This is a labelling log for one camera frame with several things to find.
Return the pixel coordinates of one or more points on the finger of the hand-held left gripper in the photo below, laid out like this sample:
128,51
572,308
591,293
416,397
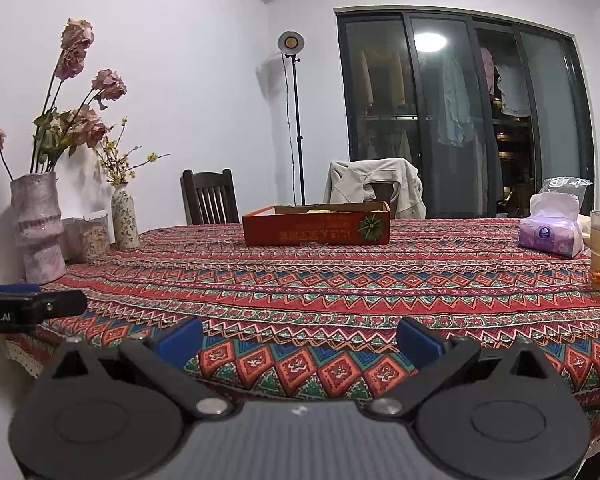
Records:
15,289
62,304

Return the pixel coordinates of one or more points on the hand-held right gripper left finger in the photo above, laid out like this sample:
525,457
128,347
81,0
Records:
180,342

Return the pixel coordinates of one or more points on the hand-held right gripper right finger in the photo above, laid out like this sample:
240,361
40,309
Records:
419,342

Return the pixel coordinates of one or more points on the red cardboard box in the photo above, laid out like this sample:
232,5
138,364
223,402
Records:
320,230

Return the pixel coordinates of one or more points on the large pink ceramic vase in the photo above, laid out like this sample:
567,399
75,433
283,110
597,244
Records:
37,230

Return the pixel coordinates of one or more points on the patterned cup near vases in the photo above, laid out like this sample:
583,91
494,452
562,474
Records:
92,237

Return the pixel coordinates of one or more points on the small floral vase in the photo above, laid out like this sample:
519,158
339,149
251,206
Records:
125,220

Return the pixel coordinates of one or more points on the red patterned tablecloth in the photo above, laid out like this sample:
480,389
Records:
305,285

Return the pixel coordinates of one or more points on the dark wooden chair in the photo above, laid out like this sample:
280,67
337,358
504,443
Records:
210,200

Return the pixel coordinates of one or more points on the beige jacket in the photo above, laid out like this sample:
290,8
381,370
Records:
405,190

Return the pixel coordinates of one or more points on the yellow flower sprigs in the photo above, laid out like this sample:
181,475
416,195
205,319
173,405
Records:
117,160

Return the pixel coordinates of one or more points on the chair under jacket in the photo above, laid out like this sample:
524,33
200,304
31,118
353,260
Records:
380,192

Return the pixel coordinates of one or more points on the purple tissue pack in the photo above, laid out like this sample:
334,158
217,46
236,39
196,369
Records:
550,232

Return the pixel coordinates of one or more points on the dried pink roses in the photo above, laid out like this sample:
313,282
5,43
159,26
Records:
75,110

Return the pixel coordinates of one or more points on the beige cloth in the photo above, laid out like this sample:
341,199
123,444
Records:
586,230

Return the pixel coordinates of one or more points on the clear plastic bag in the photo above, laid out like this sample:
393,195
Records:
567,187

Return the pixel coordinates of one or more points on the black framed sliding glass door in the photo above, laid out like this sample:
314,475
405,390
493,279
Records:
460,110

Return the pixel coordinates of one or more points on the light blue hanging shirt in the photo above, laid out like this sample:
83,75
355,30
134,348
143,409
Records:
455,105

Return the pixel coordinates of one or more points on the floor lamp on stand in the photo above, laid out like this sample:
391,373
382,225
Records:
294,110

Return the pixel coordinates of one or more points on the white hanging garment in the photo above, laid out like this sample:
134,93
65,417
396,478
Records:
512,92

